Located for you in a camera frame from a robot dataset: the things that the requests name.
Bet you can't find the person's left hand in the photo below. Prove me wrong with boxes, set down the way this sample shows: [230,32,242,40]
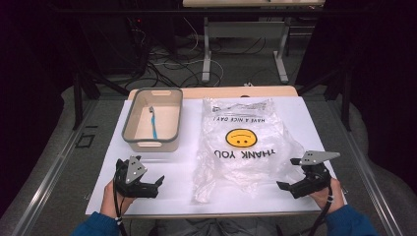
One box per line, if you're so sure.
[99,179,136,218]

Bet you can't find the person's lap grey trousers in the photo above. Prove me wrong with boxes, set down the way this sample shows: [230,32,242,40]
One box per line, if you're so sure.
[152,217,280,236]

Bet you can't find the right hand-held gripper black cable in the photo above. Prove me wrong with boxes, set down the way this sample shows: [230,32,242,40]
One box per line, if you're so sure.
[306,185,334,236]

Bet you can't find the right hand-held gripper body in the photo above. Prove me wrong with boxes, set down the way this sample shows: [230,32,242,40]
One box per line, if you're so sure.
[289,149,341,200]

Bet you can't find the left hand-held gripper black cable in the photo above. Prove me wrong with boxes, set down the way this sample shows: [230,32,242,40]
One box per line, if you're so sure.
[112,163,130,236]

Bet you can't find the person's right hand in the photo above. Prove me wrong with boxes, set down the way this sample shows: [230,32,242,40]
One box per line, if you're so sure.
[309,177,345,214]

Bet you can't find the hand-held gripper black cable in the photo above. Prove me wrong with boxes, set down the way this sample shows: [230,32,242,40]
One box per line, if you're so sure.
[306,185,334,236]
[112,163,130,236]

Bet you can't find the black floor cable bundle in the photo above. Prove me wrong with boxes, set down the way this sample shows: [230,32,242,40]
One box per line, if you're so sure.
[127,18,205,89]

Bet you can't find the blue toothbrush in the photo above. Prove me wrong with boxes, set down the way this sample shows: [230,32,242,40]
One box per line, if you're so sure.
[149,105,159,140]

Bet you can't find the dark computer tower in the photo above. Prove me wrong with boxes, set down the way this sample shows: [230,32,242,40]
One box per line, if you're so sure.
[78,14,149,76]

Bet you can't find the clear plastic bag yellow smiley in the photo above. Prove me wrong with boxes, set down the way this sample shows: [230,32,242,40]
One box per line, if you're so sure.
[191,96,306,205]

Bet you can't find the black metal stand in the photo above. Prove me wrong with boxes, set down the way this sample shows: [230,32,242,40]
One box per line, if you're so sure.
[296,60,354,133]
[72,63,131,131]

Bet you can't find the desk with white legs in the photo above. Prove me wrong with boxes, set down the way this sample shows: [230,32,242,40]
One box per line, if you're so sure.
[182,0,327,85]

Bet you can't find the white floor cable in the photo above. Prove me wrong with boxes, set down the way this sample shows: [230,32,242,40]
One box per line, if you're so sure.
[151,16,226,88]

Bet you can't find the aluminium rail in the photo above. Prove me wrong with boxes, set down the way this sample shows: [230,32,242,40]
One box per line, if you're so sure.
[327,99,405,236]
[11,99,99,236]

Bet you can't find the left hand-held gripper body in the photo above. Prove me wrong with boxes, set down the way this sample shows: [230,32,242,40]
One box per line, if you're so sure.
[113,155,159,199]

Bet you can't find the white sheet table cover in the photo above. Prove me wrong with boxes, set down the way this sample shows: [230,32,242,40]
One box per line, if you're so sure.
[85,95,348,216]

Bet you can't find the beige storage bin grey rim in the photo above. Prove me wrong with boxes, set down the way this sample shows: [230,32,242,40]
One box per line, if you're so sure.
[121,87,184,153]

